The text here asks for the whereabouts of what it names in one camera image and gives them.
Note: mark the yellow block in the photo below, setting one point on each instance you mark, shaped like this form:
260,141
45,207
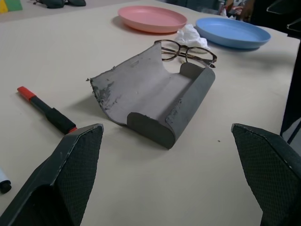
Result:
2,7

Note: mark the person in dark clothes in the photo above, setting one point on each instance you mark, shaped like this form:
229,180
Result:
237,8

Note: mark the white marker with black end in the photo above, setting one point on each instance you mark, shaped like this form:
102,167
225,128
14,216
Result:
3,179

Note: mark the grey sponge block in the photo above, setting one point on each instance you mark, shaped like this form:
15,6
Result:
145,89

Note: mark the pink plastic plate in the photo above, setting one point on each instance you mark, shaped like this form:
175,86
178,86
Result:
150,16

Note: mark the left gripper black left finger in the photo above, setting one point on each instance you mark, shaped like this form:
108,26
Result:
70,176

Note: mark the blue plastic plate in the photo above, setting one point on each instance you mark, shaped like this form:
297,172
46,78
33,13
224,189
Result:
230,30

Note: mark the black sunglasses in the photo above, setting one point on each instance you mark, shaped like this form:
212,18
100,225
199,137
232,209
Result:
55,4

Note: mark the tortoiseshell round glasses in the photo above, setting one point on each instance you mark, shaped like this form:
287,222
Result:
172,58

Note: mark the crumpled white tissue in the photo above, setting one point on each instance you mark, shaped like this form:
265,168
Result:
190,35

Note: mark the green block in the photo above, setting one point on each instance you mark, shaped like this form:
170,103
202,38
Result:
14,4

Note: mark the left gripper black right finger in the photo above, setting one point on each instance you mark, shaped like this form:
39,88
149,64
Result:
270,176

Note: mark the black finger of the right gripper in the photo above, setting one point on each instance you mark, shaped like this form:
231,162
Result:
295,26
287,6

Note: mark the red capped black marker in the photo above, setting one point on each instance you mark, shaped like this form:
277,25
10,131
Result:
47,110

